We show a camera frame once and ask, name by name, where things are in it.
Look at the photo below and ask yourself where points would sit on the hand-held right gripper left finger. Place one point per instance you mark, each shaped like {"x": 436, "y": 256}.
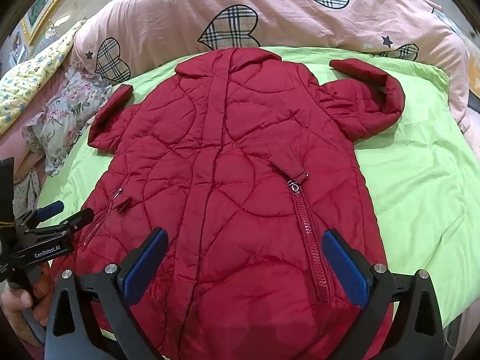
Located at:
{"x": 144, "y": 270}

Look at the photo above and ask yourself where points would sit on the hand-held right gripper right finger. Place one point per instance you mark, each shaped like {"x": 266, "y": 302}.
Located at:
{"x": 347, "y": 266}

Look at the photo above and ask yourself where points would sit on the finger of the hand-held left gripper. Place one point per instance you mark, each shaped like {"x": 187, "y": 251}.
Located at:
{"x": 50, "y": 209}
{"x": 77, "y": 220}

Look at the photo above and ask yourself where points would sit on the red quilted jacket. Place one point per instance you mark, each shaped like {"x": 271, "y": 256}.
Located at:
{"x": 225, "y": 157}

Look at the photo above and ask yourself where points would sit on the person's left hand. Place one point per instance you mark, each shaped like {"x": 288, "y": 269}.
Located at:
{"x": 15, "y": 309}

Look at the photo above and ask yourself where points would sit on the white dotted cloth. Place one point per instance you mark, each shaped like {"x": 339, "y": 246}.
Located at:
{"x": 26, "y": 195}

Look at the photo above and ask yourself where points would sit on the floral ruffled pillow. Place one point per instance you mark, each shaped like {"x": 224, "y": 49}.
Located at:
{"x": 63, "y": 120}

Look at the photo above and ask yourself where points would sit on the green blanket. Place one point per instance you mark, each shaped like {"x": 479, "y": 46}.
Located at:
{"x": 412, "y": 195}

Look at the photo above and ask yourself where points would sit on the yellow floral cloth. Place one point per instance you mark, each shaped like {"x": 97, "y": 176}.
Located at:
{"x": 30, "y": 78}

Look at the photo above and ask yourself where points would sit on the pink heart-print duvet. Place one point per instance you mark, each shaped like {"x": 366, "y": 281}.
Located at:
{"x": 168, "y": 15}

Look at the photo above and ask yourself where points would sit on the gold picture frame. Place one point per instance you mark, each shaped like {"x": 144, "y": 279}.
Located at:
{"x": 41, "y": 7}

